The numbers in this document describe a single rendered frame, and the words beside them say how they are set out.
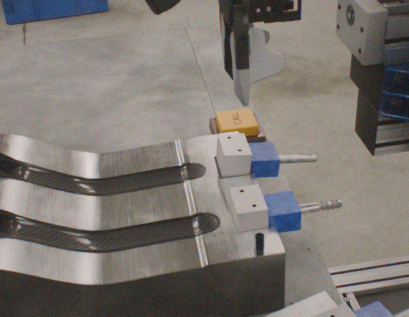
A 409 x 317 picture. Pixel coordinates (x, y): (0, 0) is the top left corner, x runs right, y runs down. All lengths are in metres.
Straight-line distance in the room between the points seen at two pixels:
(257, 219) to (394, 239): 1.42
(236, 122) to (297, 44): 2.35
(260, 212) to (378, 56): 0.44
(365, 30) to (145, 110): 0.41
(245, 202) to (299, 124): 1.94
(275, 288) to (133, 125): 0.49
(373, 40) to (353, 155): 1.46
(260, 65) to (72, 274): 0.31
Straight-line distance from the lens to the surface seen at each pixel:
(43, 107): 1.23
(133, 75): 1.30
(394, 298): 1.64
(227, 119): 1.05
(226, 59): 0.80
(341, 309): 0.67
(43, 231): 0.75
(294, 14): 0.72
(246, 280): 0.73
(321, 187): 2.31
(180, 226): 0.76
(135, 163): 0.87
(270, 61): 0.73
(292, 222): 0.75
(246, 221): 0.73
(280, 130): 2.62
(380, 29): 1.05
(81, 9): 3.95
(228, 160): 0.80
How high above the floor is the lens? 1.37
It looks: 33 degrees down
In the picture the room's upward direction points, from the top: 4 degrees counter-clockwise
